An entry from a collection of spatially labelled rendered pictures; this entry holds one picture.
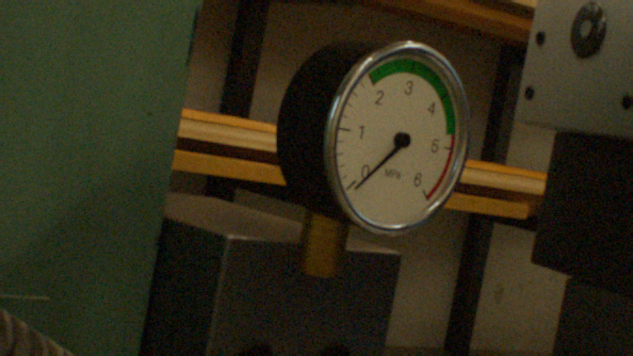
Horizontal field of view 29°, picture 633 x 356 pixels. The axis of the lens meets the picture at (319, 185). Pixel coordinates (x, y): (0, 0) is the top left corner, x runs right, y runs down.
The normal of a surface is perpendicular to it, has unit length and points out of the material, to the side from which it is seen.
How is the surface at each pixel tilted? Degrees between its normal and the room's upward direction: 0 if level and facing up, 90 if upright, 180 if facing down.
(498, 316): 90
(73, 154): 90
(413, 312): 90
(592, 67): 90
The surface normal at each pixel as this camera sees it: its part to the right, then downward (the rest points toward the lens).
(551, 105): -0.91, -0.15
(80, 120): 0.63, 0.16
